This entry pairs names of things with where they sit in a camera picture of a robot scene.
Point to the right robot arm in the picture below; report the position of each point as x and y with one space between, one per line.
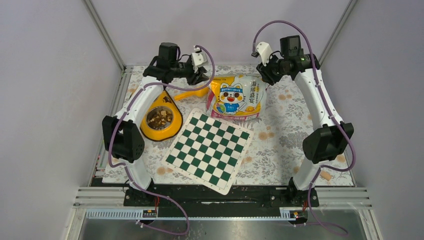
331 134

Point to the wooden cylinder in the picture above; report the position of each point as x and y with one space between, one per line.
325 175

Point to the yellow plastic scoop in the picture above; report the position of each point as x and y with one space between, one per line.
198 93

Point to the green white chessboard mat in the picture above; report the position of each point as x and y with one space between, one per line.
209 151

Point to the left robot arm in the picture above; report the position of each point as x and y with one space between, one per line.
122 135

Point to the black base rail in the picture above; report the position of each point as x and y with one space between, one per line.
263 195

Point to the yellow double pet bowl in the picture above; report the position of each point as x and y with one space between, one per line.
163 120

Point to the pet food bag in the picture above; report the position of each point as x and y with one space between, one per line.
236 97

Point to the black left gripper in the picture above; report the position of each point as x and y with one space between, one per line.
199 77

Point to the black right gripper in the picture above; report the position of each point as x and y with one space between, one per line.
264 71

